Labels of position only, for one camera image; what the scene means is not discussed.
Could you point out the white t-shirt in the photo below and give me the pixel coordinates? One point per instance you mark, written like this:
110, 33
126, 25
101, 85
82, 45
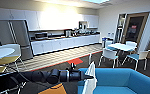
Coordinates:
90, 84

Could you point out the white lower kitchen cabinets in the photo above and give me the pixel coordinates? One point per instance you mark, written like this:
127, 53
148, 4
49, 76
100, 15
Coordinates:
64, 43

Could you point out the white kitchen cabinets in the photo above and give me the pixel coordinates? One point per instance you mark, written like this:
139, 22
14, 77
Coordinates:
64, 43
24, 16

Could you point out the white chair teal seat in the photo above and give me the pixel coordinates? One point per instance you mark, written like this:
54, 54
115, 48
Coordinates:
109, 54
139, 56
131, 43

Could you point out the blue sofa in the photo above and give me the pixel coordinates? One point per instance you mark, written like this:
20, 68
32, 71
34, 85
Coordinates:
124, 81

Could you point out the blue waste bin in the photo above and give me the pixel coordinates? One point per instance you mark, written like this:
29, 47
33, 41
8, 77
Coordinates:
107, 42

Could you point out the black microwave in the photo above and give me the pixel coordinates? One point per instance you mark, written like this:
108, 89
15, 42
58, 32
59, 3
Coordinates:
41, 35

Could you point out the white square table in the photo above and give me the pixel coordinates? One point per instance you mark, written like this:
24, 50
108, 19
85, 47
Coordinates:
121, 46

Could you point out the yellow shell bar stool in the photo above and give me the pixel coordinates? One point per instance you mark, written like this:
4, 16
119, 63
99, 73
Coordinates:
7, 60

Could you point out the stainless steel fridge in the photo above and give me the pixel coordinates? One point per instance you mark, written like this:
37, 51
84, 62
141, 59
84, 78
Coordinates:
12, 35

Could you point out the white upper kitchen cabinets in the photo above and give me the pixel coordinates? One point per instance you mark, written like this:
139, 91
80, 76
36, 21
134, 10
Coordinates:
24, 16

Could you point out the white round high table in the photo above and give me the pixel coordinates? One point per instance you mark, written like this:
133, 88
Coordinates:
1, 53

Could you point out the black wall-mounted screen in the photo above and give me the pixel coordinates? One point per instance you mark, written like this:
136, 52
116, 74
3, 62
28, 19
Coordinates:
82, 25

